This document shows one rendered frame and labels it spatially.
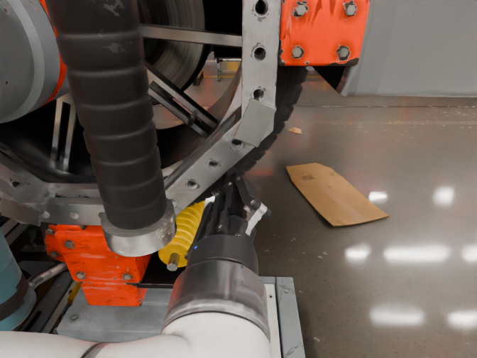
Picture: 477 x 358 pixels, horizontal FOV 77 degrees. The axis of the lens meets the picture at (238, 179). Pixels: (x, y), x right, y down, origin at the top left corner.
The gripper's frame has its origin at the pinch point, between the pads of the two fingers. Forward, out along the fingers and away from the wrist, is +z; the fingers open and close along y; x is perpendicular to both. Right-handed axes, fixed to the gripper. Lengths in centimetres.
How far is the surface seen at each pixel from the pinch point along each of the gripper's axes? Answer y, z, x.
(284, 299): -29, 21, -50
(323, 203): -15, 83, -74
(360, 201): -2, 86, -87
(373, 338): -16, 14, -75
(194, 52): 5.9, 19.7, 16.7
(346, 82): 22.0, 9.5, -3.6
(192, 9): 11.0, 19.6, 21.4
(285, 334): -29, 10, -49
